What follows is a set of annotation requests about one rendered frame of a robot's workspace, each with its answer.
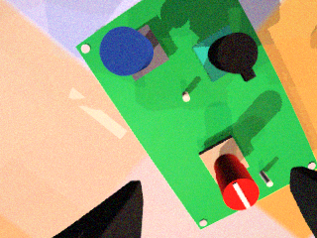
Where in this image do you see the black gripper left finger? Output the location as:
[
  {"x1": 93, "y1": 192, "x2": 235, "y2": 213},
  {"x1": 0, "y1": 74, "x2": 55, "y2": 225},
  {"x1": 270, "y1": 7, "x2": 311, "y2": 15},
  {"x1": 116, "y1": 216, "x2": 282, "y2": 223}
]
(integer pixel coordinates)
[{"x1": 53, "y1": 180, "x2": 144, "y2": 238}]

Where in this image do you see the green circuit board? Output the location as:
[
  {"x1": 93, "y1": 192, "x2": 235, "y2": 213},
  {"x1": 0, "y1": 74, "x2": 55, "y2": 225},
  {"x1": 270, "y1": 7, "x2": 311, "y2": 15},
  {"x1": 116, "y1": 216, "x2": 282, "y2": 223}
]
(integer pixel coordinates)
[{"x1": 76, "y1": 0, "x2": 317, "y2": 230}]

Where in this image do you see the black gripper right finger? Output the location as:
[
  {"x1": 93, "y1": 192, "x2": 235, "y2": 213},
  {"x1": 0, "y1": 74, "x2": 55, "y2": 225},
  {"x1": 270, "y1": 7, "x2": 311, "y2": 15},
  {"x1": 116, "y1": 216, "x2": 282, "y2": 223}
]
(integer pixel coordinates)
[{"x1": 289, "y1": 167, "x2": 317, "y2": 238}]

